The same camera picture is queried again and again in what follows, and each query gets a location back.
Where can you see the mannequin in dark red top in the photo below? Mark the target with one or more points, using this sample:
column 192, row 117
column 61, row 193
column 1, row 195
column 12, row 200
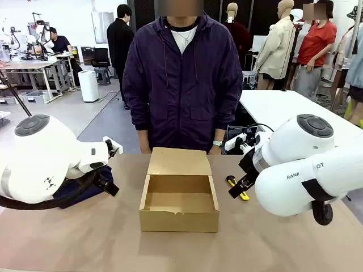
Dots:
column 241, row 37

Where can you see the black office chair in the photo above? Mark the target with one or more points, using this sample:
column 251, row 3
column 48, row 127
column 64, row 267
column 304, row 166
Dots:
column 100, row 58

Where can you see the person's right hand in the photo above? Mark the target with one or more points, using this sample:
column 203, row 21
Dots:
column 145, row 148

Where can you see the navy blue knit cloth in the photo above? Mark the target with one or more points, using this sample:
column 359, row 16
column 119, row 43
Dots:
column 106, row 171

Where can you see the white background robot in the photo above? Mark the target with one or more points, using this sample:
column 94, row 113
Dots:
column 12, row 42
column 45, row 37

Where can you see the brown cardboard box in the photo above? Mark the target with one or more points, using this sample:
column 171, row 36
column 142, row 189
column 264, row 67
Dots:
column 178, row 218

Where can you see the yellow black utility knife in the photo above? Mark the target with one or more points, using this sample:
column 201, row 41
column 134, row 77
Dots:
column 231, row 180

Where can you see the white air purifier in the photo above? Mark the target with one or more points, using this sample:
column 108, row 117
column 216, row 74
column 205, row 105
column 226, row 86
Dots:
column 88, row 86

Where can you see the seated person in black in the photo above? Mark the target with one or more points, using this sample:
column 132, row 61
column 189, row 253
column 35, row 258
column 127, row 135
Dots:
column 61, row 44

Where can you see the grey background workbench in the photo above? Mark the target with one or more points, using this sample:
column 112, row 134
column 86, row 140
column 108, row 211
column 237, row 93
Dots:
column 28, row 65

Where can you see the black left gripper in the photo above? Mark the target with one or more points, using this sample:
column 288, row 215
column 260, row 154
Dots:
column 113, row 148

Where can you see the grey wall panel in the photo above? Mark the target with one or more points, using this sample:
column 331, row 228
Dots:
column 100, row 28

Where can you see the clear storage bin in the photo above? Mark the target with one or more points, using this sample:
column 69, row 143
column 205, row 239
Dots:
column 35, row 97

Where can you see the white rounded table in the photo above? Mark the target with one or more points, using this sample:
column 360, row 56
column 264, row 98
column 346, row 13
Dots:
column 269, row 105

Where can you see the black tripod legs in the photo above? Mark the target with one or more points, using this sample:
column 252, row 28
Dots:
column 20, row 99

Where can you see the person's left forearm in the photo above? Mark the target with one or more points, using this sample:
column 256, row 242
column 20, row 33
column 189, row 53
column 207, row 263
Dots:
column 219, row 134

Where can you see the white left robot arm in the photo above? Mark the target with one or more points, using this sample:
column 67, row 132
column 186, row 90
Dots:
column 42, row 158

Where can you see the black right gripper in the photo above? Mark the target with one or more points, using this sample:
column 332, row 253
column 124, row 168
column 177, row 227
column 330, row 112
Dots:
column 250, row 164

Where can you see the grey stool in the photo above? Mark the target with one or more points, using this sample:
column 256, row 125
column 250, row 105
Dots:
column 103, row 76

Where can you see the person in purple jacket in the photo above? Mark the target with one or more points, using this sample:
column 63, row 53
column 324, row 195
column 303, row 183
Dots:
column 181, row 93

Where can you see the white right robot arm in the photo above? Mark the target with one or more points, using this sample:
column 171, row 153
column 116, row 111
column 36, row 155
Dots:
column 295, row 147

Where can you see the person in long black coat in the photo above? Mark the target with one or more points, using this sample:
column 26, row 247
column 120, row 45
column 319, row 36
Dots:
column 119, row 42

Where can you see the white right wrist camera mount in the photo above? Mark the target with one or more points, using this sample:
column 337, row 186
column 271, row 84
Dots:
column 235, row 142

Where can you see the silver wristwatch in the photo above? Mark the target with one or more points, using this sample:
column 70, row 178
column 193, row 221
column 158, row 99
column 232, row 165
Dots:
column 217, row 143

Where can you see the mannequin in beige jacket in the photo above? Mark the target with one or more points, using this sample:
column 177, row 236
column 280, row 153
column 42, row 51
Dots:
column 276, row 48

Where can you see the person's left hand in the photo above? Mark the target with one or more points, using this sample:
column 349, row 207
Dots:
column 215, row 150

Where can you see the person's right forearm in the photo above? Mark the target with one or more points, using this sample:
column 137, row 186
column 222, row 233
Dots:
column 143, row 136

